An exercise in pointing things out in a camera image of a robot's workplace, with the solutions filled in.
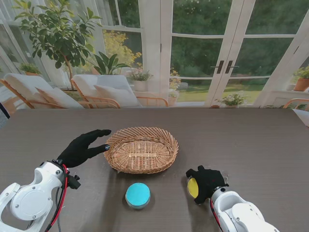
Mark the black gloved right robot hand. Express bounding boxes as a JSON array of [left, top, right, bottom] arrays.
[[185, 165, 229, 205]]

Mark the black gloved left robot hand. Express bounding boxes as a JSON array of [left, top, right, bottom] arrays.
[[56, 129, 112, 169]]

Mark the yellow culture dish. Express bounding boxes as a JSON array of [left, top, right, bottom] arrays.
[[186, 177, 200, 206]]

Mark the oval wicker basket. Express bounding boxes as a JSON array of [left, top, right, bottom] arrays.
[[103, 126, 180, 174]]

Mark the blue culture dish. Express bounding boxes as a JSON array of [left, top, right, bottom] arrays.
[[125, 183, 152, 210]]

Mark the white sheet corner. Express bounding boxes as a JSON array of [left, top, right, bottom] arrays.
[[291, 108, 309, 128]]

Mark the printed garden room backdrop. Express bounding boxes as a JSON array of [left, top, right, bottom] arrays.
[[0, 0, 309, 111]]

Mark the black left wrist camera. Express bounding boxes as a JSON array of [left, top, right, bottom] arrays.
[[67, 174, 82, 190]]

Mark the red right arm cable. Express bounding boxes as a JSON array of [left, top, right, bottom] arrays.
[[210, 200, 222, 228]]

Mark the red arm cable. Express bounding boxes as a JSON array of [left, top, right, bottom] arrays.
[[210, 200, 222, 228], [45, 164, 70, 232]]

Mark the red left arm cable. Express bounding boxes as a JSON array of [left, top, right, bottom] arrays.
[[45, 164, 70, 232]]

